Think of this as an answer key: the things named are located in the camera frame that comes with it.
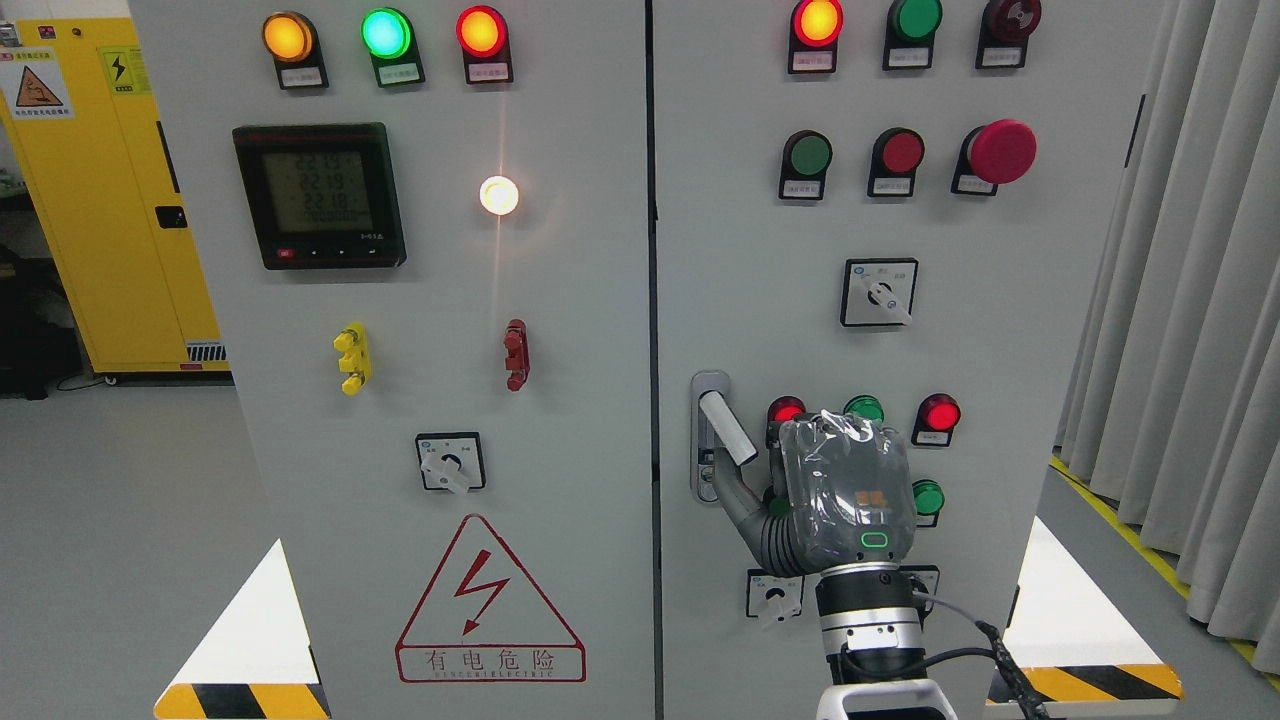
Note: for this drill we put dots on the black key selector switch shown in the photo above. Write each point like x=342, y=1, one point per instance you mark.
x=923, y=579

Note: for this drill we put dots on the red terminal connector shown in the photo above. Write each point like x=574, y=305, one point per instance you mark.
x=518, y=366

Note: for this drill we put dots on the green lit indicator light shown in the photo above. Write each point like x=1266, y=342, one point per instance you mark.
x=391, y=44

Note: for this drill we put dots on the red push button upper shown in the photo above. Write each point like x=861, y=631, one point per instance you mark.
x=895, y=156

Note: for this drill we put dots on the amber indicator light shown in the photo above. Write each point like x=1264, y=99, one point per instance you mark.
x=296, y=51

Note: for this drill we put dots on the green top indicator light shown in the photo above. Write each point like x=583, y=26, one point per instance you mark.
x=909, y=37

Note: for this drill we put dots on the red indicator light left door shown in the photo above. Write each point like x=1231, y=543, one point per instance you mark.
x=482, y=33

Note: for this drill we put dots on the left door rotary switch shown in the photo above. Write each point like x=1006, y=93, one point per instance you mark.
x=451, y=462

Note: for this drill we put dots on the red lit light left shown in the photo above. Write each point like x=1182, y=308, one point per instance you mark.
x=782, y=409

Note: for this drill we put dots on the grey electrical cabinet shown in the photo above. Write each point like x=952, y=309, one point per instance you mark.
x=649, y=244

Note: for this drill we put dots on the green push button upper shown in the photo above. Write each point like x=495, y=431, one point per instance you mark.
x=805, y=160

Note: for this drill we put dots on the red emergency stop button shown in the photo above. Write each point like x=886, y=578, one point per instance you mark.
x=997, y=153

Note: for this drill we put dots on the black digital power meter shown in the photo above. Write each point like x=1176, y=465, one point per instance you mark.
x=321, y=196

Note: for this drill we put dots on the green push button lower right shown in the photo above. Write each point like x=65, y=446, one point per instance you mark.
x=929, y=501

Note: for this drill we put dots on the yellow terminal connector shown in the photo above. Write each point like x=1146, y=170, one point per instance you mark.
x=352, y=344

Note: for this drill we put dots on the dark red buzzer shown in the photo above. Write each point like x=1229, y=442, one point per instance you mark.
x=1004, y=31

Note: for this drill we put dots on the red lit light right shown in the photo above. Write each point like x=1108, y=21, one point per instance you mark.
x=935, y=421

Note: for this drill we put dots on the grey curtain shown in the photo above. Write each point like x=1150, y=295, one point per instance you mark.
x=1173, y=408

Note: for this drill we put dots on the silver door handle lever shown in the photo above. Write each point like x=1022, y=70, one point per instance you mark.
x=731, y=436

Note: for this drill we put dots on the yellow safety cabinet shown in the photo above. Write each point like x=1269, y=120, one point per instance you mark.
x=79, y=106

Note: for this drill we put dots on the lower white rotary switch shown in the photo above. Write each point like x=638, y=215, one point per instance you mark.
x=775, y=601

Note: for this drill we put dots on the red electric hazard sign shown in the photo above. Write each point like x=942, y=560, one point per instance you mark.
x=482, y=618

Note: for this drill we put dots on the white lit indicator light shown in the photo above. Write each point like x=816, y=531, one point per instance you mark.
x=499, y=195

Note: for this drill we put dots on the red-orange top indicator light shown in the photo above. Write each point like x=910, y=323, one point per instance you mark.
x=813, y=37

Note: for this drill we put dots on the green push button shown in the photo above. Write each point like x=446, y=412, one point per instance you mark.
x=805, y=160
x=929, y=501

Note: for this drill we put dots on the red lit light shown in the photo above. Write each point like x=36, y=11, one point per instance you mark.
x=935, y=421
x=782, y=409

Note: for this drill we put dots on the upper right rotary switch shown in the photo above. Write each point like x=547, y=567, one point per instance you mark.
x=878, y=292

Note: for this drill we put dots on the silver handle lock base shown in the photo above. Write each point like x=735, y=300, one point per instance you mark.
x=704, y=439

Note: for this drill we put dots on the green light middle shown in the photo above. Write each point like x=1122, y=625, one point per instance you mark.
x=866, y=406

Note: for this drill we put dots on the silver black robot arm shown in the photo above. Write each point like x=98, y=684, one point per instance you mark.
x=873, y=643

